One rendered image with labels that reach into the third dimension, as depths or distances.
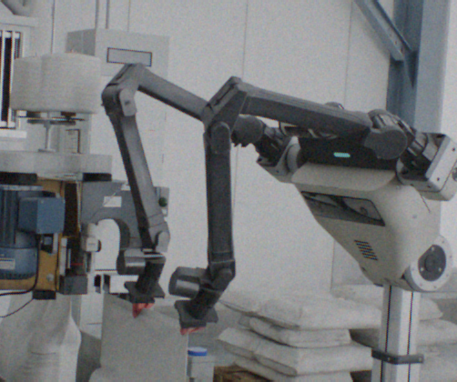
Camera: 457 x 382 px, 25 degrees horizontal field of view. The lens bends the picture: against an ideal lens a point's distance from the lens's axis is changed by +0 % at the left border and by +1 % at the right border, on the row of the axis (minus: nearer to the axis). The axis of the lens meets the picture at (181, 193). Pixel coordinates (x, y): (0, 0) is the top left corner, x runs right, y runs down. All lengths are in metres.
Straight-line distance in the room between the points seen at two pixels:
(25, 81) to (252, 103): 0.98
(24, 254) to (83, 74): 0.50
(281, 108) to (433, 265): 0.72
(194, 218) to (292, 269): 1.03
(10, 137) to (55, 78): 3.04
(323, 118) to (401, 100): 6.59
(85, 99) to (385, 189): 0.82
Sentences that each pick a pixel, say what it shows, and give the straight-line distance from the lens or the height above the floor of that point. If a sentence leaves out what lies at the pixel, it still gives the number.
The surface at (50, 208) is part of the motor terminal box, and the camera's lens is 2.66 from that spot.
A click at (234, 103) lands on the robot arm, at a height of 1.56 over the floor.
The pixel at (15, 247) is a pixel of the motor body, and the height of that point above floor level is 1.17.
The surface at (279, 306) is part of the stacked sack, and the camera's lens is 5.70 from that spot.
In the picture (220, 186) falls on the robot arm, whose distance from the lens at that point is 2.29.
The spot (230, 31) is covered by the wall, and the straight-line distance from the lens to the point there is 7.95.
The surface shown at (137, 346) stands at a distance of 2.82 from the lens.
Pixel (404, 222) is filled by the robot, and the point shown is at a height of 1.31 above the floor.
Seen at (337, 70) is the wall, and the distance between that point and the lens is 8.52.
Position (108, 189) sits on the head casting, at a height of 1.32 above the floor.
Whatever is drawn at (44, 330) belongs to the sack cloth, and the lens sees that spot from 3.28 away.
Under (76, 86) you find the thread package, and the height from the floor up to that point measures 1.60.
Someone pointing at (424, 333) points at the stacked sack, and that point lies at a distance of 6.11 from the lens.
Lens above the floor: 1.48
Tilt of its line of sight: 3 degrees down
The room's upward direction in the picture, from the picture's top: 4 degrees clockwise
